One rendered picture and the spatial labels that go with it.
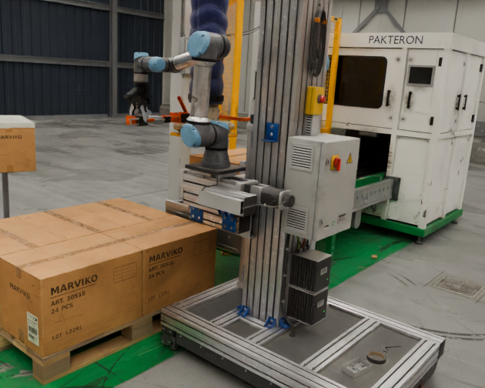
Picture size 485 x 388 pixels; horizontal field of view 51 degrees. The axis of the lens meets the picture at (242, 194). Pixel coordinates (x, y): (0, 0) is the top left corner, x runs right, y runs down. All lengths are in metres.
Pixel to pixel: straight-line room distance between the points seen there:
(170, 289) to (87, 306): 0.57
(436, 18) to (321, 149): 9.85
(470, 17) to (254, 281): 9.70
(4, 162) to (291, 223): 2.70
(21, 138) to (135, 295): 2.03
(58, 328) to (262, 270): 1.04
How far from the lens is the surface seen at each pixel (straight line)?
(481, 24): 11.71
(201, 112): 2.41
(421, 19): 12.12
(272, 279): 2.65
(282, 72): 2.47
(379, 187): 4.86
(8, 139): 4.44
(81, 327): 2.73
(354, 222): 4.65
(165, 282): 3.00
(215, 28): 3.15
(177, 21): 4.48
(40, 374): 2.74
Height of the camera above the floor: 1.50
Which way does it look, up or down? 13 degrees down
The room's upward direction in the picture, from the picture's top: 3 degrees clockwise
